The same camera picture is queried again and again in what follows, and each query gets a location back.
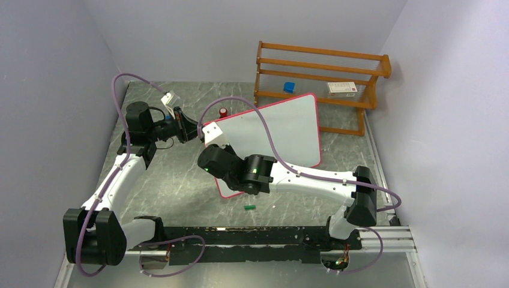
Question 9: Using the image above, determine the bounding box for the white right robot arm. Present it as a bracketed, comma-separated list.
[197, 144, 378, 248]

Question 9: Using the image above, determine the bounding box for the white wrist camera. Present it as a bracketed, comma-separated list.
[160, 90, 181, 115]
[202, 122, 230, 149]

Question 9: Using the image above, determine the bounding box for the pink framed whiteboard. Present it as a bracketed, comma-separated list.
[203, 94, 322, 198]

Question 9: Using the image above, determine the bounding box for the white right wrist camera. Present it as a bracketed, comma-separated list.
[202, 122, 230, 149]

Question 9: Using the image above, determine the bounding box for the blue block on shelf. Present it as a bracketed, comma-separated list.
[283, 82, 295, 94]

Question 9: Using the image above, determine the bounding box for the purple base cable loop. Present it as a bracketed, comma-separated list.
[138, 235, 206, 278]

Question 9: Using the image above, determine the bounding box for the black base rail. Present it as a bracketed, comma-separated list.
[158, 226, 362, 265]

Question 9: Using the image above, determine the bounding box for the white red small box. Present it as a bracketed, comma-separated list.
[327, 82, 358, 97]

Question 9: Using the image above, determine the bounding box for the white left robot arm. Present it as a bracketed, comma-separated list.
[63, 101, 197, 266]

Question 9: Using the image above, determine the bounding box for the wooden shelf rack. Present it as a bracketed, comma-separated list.
[254, 41, 392, 136]

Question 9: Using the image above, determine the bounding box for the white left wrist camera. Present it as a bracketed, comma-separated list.
[160, 90, 181, 115]

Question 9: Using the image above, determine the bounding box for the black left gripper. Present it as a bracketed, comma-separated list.
[147, 107, 204, 144]

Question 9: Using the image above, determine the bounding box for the red black stamp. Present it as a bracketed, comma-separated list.
[218, 107, 228, 119]

